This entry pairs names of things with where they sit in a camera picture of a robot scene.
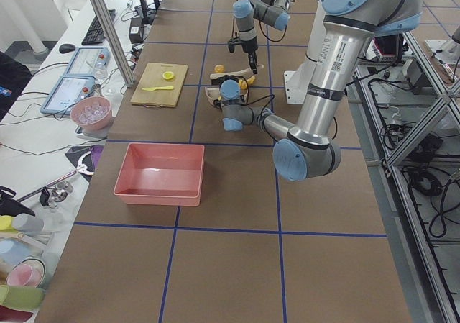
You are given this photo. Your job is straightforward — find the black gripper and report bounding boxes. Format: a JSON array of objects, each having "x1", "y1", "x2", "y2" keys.
[
  {"x1": 213, "y1": 99, "x2": 246, "y2": 108},
  {"x1": 227, "y1": 37, "x2": 258, "y2": 75}
]

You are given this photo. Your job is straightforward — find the beige plastic dustpan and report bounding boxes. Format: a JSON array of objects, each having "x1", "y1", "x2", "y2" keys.
[{"x1": 205, "y1": 87, "x2": 248, "y2": 109}]

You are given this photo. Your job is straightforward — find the beige hand brush black bristles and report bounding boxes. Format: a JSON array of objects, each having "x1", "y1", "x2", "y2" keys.
[{"x1": 209, "y1": 63, "x2": 265, "y2": 85}]

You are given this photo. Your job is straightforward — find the tan toy ginger root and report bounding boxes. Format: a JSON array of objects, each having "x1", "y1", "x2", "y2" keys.
[{"x1": 238, "y1": 76, "x2": 256, "y2": 90}]

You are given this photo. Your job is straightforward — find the brown toy potato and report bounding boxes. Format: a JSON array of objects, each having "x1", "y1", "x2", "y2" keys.
[{"x1": 214, "y1": 64, "x2": 225, "y2": 73}]

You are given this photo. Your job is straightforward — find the pink plastic bin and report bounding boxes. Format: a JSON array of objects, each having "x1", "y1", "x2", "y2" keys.
[{"x1": 114, "y1": 142, "x2": 205, "y2": 206}]

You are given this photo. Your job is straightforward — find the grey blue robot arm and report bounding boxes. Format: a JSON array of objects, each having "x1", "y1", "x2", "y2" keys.
[
  {"x1": 220, "y1": 0, "x2": 422, "y2": 181},
  {"x1": 227, "y1": 0, "x2": 294, "y2": 74}
]

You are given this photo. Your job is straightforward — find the yellow lemon slices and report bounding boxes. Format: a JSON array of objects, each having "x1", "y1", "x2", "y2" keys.
[{"x1": 162, "y1": 71, "x2": 175, "y2": 81}]

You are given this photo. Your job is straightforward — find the wooden cutting board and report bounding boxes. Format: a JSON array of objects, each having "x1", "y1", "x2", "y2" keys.
[{"x1": 130, "y1": 63, "x2": 188, "y2": 108}]

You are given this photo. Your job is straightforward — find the yellow plastic knife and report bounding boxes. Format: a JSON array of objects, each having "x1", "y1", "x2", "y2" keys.
[{"x1": 141, "y1": 86, "x2": 175, "y2": 91}]

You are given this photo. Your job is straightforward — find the black power adapter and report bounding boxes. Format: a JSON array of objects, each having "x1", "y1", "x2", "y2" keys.
[{"x1": 129, "y1": 17, "x2": 144, "y2": 44}]

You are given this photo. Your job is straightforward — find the pink bowl with clear pieces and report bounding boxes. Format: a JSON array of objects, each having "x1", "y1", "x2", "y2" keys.
[{"x1": 70, "y1": 96, "x2": 112, "y2": 131}]

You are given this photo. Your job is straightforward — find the upper blue teach pendant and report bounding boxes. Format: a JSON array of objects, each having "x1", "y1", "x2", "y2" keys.
[{"x1": 65, "y1": 46, "x2": 110, "y2": 76}]

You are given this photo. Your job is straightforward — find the blue teach pendant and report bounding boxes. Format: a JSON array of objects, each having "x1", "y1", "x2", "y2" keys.
[
  {"x1": 65, "y1": 46, "x2": 110, "y2": 76},
  {"x1": 40, "y1": 75, "x2": 96, "y2": 114}
]

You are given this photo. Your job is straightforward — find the black keyboard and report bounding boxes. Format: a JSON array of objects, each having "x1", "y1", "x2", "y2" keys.
[{"x1": 81, "y1": 17, "x2": 106, "y2": 46}]

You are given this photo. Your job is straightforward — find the lower blue teach pendant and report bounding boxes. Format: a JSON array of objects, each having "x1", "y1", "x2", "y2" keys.
[{"x1": 40, "y1": 75, "x2": 96, "y2": 114}]

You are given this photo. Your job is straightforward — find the black computer mouse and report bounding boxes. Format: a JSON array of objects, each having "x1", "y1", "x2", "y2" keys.
[{"x1": 58, "y1": 43, "x2": 76, "y2": 54}]

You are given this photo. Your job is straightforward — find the stacked pastel cups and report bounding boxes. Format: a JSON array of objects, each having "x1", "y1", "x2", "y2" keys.
[{"x1": 1, "y1": 214, "x2": 46, "y2": 311}]

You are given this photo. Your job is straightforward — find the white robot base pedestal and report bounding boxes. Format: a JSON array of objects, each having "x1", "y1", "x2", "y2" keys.
[{"x1": 284, "y1": 0, "x2": 326, "y2": 104}]

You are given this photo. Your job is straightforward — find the aluminium frame post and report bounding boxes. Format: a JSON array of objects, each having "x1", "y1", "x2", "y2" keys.
[{"x1": 90, "y1": 0, "x2": 134, "y2": 88}]

